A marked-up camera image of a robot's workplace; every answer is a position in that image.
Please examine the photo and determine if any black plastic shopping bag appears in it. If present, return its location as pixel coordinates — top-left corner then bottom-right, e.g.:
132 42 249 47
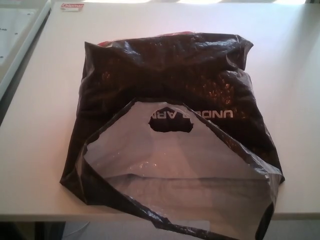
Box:
57 31 286 240

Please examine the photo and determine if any red white sticker label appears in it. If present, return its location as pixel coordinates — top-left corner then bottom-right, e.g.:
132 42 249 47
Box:
60 2 85 13

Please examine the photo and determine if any white neighbouring table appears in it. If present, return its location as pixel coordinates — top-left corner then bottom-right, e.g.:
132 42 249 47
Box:
0 0 52 98

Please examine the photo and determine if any white sheet with black dots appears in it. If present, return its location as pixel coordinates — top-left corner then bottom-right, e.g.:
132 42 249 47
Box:
0 6 41 67

